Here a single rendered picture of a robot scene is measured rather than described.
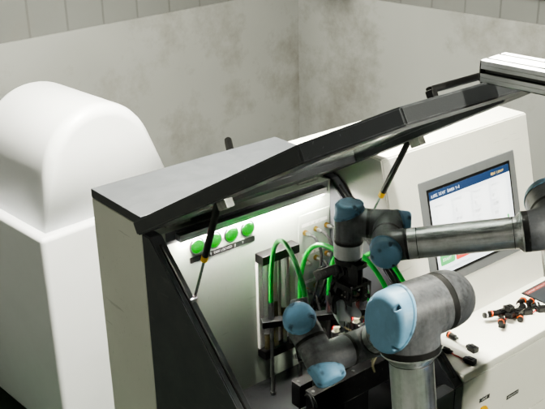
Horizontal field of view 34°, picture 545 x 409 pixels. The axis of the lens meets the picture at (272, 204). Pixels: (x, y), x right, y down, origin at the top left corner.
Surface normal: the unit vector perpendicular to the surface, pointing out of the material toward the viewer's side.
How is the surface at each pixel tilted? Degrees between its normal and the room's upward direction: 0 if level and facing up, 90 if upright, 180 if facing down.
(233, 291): 90
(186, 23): 90
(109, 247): 90
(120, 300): 90
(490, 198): 76
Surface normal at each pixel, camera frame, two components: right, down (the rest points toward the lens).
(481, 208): 0.61, 0.07
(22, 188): -0.71, 0.11
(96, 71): 0.69, 0.27
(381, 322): -0.85, 0.10
